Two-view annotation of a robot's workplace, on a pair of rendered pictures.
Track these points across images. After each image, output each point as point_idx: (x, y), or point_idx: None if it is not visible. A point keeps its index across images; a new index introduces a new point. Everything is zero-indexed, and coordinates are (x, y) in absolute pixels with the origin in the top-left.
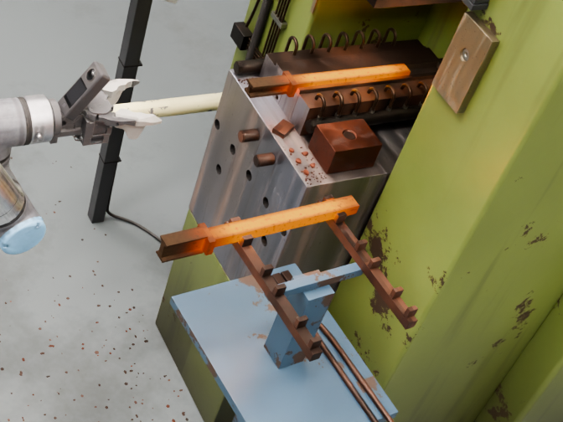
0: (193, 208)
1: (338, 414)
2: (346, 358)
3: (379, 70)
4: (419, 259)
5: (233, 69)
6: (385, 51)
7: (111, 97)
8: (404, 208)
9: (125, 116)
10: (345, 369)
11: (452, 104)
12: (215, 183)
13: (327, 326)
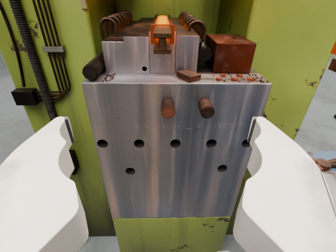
0: (119, 214)
1: None
2: None
3: (163, 17)
4: (295, 83)
5: (85, 81)
6: (134, 24)
7: (87, 238)
8: (268, 65)
9: (324, 212)
10: None
11: None
12: (133, 182)
13: (333, 157)
